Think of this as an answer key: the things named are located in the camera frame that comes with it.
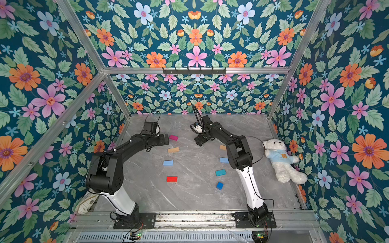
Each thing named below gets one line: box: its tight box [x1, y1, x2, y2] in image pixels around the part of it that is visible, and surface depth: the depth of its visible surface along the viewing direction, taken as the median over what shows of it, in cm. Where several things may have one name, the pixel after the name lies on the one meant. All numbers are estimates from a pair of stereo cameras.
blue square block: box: [216, 181, 224, 191], surface depth 86 cm
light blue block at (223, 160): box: [219, 157, 229, 164], surface depth 96 cm
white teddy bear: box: [262, 138, 308, 185], surface depth 88 cm
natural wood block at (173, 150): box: [167, 146, 180, 153], surface depth 101 cm
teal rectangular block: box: [215, 169, 227, 177], surface depth 92 cm
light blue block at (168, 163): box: [163, 159, 174, 167], surface depth 95 cm
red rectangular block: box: [166, 176, 178, 183], surface depth 91 cm
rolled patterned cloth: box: [74, 187, 100, 215], surface depth 78 cm
